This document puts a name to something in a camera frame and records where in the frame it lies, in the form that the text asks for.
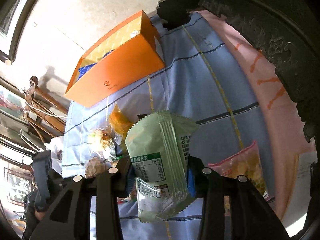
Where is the yellow clear cake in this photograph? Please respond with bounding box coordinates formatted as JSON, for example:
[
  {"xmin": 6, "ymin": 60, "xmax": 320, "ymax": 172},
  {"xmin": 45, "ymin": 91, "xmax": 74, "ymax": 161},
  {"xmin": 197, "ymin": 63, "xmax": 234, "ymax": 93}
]
[{"xmin": 108, "ymin": 104, "xmax": 133, "ymax": 145}]

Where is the pale green snack pouch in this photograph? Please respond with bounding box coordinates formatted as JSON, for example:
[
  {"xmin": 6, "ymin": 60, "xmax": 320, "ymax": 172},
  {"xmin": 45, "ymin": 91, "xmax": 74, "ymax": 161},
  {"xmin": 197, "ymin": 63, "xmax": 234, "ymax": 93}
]
[{"xmin": 125, "ymin": 111, "xmax": 197, "ymax": 223}]

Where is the white plastic bag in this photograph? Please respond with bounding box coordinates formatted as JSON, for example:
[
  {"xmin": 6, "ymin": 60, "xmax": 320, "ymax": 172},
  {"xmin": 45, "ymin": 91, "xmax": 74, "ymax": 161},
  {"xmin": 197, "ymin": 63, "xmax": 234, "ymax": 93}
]
[{"xmin": 44, "ymin": 136, "xmax": 64, "ymax": 176}]

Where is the pink yellow chip bag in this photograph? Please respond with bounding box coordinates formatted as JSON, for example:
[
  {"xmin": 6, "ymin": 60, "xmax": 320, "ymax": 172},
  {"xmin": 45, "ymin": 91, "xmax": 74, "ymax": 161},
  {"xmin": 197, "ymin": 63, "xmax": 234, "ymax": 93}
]
[{"xmin": 208, "ymin": 141, "xmax": 271, "ymax": 202}]

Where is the carved wooden chair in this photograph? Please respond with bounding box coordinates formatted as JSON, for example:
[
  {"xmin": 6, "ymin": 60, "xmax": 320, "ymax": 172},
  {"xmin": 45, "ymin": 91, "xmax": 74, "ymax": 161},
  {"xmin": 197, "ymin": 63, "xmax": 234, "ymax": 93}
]
[{"xmin": 22, "ymin": 76, "xmax": 68, "ymax": 142}]

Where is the clear wrapped cookie packet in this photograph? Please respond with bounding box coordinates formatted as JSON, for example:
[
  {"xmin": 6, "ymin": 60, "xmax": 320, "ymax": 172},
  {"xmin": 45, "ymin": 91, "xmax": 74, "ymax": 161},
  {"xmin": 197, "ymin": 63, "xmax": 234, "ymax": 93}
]
[{"xmin": 85, "ymin": 129, "xmax": 116, "ymax": 178}]

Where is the pink patterned cloth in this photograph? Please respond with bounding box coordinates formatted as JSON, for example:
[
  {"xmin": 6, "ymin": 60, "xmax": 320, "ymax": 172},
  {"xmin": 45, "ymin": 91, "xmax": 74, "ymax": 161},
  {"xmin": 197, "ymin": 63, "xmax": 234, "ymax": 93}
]
[{"xmin": 200, "ymin": 10, "xmax": 317, "ymax": 225}]

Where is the blue snack packet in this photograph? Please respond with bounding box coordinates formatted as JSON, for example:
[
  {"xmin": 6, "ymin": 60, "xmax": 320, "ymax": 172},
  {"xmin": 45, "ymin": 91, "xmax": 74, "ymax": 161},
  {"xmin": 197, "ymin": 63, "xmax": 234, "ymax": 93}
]
[{"xmin": 77, "ymin": 50, "xmax": 114, "ymax": 81}]

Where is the light blue quilted cloth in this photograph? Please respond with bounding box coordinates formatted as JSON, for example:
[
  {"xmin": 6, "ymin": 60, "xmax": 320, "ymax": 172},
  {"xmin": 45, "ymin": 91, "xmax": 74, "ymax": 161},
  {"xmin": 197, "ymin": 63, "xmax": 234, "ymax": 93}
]
[{"xmin": 61, "ymin": 12, "xmax": 276, "ymax": 240}]

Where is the orange cardboard box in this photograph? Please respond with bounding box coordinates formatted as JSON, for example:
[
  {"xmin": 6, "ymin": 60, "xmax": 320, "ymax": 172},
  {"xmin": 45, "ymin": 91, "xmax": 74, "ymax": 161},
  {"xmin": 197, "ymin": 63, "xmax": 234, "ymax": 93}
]
[{"xmin": 65, "ymin": 10, "xmax": 165, "ymax": 107}]

